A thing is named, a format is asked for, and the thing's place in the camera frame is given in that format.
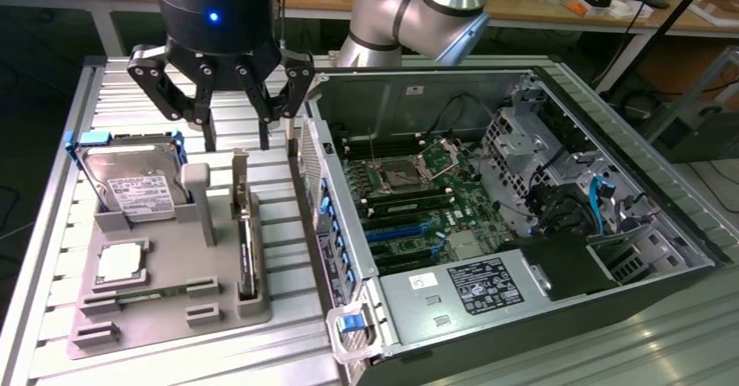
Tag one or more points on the graphics card with metal bracket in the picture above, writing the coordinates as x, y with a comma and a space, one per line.
247, 256

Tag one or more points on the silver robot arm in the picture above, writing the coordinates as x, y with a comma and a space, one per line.
375, 22

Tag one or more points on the thin metal locking lever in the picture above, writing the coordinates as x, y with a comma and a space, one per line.
375, 152

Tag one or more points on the black RAM slot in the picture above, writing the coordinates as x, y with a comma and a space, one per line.
378, 151
405, 193

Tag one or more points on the hard disk in blue caddy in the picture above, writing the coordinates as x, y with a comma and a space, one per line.
139, 182

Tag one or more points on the CPU socket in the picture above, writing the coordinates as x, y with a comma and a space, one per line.
401, 176

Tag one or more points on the metal socket cover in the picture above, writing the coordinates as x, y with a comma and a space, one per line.
442, 156

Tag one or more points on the black RAM stick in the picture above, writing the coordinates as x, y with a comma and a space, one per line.
405, 206

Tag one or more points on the blue expansion slot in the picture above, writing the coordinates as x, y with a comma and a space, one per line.
398, 232

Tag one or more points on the green motherboard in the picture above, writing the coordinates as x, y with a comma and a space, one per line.
462, 195

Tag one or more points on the grey plastic parts rack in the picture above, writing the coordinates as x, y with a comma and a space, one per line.
174, 265

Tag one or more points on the silver CPU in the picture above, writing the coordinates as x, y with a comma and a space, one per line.
118, 262

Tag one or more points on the metal disk bay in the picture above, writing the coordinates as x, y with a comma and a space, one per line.
514, 143

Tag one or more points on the black expansion slot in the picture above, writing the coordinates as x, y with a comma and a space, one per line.
401, 252
408, 265

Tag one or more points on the silver chipset heatsink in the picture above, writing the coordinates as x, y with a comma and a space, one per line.
462, 247

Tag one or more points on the green RAM stick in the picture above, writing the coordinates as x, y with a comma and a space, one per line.
157, 293

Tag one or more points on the blue case release latch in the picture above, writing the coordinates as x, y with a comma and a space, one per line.
349, 323

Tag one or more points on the grey power supply unit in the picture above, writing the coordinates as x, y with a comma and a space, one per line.
416, 317

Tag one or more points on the white and black device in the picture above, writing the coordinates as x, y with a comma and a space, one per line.
618, 7

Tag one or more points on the black plastic shroud box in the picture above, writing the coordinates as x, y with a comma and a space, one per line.
566, 265

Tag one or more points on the black stand pole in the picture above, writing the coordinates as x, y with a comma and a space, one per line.
672, 18

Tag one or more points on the dark equipment case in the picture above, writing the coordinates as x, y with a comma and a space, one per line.
710, 135

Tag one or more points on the open black PC case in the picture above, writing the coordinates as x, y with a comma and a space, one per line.
578, 338

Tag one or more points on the white flat box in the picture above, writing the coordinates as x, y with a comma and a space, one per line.
716, 11

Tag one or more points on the grey aluminium frame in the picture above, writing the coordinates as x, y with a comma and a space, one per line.
701, 83

